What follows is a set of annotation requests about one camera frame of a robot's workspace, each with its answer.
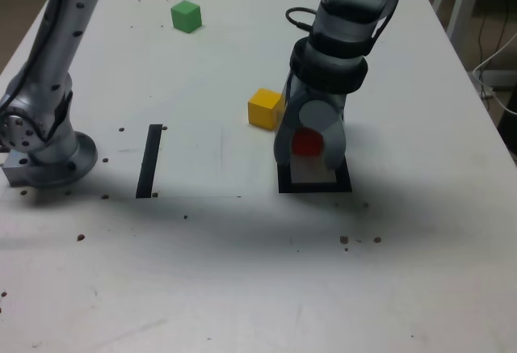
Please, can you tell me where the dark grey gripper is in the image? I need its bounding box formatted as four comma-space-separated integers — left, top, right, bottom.
273, 75, 348, 169

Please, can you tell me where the red cube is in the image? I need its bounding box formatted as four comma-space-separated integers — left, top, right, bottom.
292, 128, 325, 158

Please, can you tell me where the yellow cube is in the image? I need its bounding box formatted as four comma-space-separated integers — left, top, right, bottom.
246, 87, 286, 132

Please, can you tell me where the green cube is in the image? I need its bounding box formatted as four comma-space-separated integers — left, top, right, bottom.
170, 0, 203, 35

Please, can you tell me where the black tape square outline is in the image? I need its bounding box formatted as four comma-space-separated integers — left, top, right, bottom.
275, 153, 354, 195

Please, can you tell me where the black tape strip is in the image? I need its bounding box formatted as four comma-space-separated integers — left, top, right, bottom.
135, 123, 164, 200

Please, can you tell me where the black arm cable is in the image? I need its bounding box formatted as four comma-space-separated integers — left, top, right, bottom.
284, 6, 317, 33

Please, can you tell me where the white cable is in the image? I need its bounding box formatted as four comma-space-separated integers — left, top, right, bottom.
471, 32, 517, 116

